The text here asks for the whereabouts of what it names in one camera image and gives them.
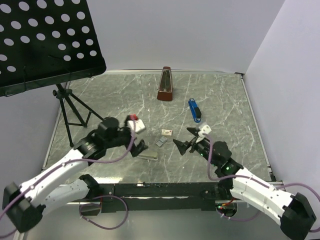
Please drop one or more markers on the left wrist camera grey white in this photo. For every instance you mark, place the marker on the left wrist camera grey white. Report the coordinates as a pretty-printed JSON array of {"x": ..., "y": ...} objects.
[{"x": 135, "y": 124}]

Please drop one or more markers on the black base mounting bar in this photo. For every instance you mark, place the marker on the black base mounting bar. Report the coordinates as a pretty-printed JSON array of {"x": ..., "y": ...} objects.
[{"x": 168, "y": 196}]

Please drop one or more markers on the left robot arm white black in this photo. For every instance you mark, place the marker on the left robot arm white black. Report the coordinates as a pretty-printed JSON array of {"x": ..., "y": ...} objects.
[{"x": 27, "y": 203}]

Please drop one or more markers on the small beige white stapler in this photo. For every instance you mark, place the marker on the small beige white stapler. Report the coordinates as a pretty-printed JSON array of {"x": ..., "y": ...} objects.
[{"x": 149, "y": 155}]

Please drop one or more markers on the brown wooden metronome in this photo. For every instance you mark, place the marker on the brown wooden metronome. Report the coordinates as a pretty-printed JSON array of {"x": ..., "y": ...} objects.
[{"x": 165, "y": 88}]

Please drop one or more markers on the blue metal stapler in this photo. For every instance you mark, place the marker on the blue metal stapler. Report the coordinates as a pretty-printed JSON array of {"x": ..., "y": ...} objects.
[{"x": 195, "y": 110}]

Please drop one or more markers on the black perforated music stand desk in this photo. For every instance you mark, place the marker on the black perforated music stand desk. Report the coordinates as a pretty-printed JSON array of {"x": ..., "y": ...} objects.
[{"x": 46, "y": 42}]

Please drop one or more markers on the white staple box tray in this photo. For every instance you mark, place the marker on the white staple box tray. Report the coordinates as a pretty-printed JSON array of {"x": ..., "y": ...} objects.
[{"x": 160, "y": 142}]

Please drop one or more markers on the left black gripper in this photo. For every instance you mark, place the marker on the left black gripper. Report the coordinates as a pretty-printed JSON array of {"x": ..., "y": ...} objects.
[{"x": 135, "y": 150}]

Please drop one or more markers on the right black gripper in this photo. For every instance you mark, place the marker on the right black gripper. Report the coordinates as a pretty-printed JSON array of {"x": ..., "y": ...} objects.
[{"x": 182, "y": 146}]

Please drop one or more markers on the white staple box sleeve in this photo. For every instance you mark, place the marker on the white staple box sleeve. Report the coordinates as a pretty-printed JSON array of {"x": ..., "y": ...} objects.
[{"x": 166, "y": 132}]

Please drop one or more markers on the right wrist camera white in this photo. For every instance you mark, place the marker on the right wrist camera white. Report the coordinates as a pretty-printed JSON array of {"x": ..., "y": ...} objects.
[{"x": 202, "y": 131}]

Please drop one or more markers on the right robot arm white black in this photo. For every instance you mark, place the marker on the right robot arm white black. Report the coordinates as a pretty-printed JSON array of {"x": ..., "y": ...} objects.
[{"x": 292, "y": 212}]

